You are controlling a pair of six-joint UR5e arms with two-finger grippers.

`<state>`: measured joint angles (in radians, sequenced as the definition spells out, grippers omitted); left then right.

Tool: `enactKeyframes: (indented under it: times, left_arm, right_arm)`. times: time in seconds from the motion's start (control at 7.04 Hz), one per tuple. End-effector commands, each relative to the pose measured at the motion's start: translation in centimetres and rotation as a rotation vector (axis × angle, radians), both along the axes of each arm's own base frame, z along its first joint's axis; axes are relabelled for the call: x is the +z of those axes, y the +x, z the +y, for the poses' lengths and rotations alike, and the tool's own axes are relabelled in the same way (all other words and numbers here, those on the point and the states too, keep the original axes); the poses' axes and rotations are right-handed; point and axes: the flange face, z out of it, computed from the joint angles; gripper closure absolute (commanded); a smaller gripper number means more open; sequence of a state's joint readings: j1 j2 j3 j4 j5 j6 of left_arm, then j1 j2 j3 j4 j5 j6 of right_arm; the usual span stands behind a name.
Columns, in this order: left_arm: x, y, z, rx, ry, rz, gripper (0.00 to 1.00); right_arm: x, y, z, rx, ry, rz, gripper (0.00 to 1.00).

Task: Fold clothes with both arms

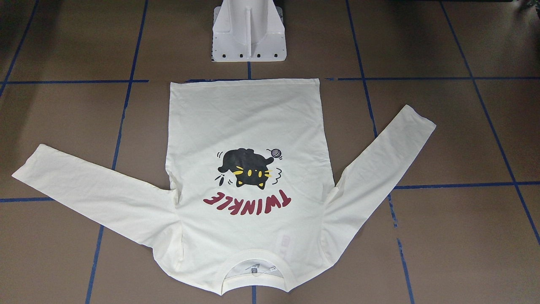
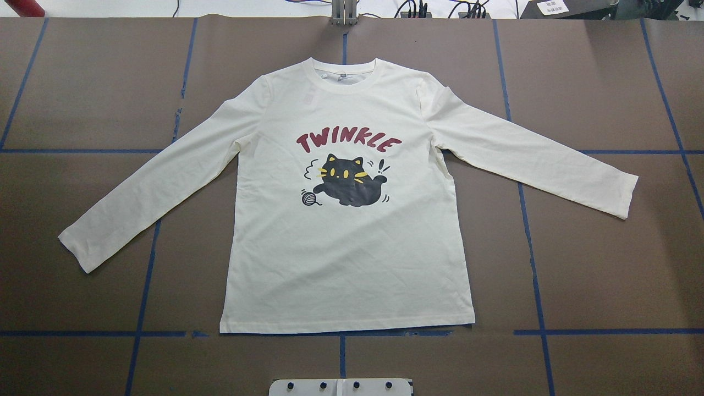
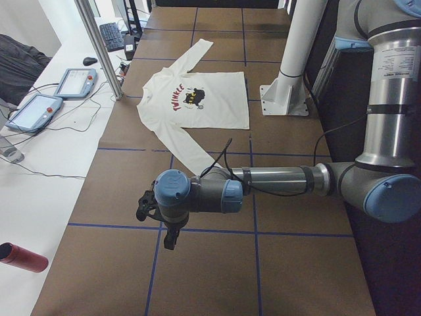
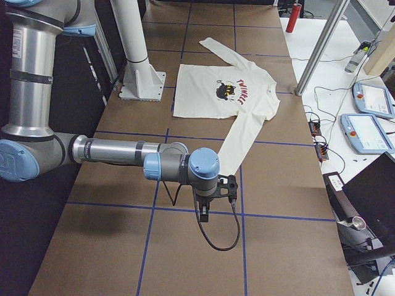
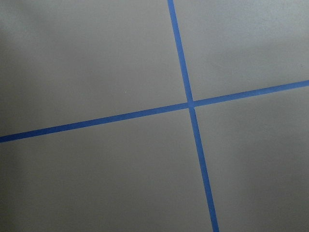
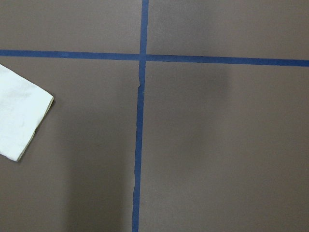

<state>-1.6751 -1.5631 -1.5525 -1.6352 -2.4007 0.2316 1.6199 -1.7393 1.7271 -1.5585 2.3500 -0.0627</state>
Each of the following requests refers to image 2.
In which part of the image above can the aluminium frame post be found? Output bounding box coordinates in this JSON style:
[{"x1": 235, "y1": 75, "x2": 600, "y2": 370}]
[{"x1": 331, "y1": 0, "x2": 359, "y2": 26}]

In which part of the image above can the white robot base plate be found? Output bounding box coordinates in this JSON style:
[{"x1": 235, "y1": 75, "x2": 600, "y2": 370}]
[{"x1": 268, "y1": 378, "x2": 414, "y2": 395}]

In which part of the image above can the black box with label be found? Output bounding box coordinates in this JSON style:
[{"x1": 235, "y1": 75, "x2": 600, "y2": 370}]
[{"x1": 520, "y1": 1, "x2": 619, "y2": 20}]

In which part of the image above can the cream long-sleeve cat shirt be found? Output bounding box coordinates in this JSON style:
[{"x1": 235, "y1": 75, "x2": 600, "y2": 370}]
[{"x1": 58, "y1": 58, "x2": 638, "y2": 334}]

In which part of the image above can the brown table mat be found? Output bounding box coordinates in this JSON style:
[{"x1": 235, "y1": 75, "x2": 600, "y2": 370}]
[{"x1": 0, "y1": 16, "x2": 704, "y2": 396}]

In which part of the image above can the grey power strip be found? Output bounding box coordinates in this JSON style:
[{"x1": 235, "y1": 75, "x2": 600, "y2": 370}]
[{"x1": 451, "y1": 2, "x2": 490, "y2": 19}]

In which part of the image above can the red cylinder object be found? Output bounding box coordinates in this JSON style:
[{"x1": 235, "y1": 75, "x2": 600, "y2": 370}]
[{"x1": 4, "y1": 0, "x2": 46, "y2": 18}]

